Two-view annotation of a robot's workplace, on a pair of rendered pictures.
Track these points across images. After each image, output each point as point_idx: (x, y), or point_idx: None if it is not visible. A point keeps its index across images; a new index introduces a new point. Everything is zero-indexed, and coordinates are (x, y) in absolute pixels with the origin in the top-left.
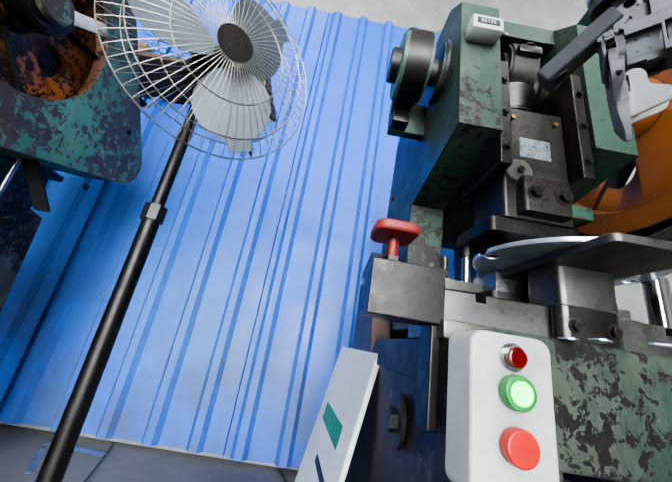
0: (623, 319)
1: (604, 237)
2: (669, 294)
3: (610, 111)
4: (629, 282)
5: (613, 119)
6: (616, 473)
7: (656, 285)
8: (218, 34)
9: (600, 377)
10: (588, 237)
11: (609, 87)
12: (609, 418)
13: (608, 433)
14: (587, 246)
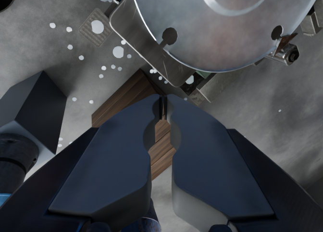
0: (309, 19)
1: (111, 13)
2: (273, 59)
3: (211, 135)
4: (282, 33)
5: (172, 112)
6: None
7: (276, 54)
8: None
9: None
10: None
11: (132, 185)
12: None
13: None
14: None
